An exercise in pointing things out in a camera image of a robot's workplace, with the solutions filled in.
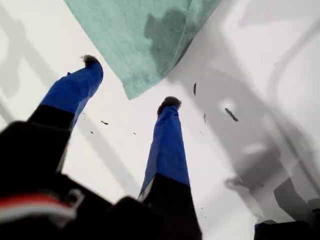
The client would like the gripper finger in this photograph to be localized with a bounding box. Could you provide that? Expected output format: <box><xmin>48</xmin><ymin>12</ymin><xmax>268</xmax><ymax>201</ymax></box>
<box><xmin>137</xmin><ymin>95</ymin><xmax>203</xmax><ymax>240</ymax></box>
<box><xmin>26</xmin><ymin>54</ymin><xmax>104</xmax><ymax>131</ymax></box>

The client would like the pale green T-shirt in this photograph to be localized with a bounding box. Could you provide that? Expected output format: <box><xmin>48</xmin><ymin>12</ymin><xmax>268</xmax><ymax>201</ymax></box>
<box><xmin>63</xmin><ymin>0</ymin><xmax>222</xmax><ymax>101</ymax></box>

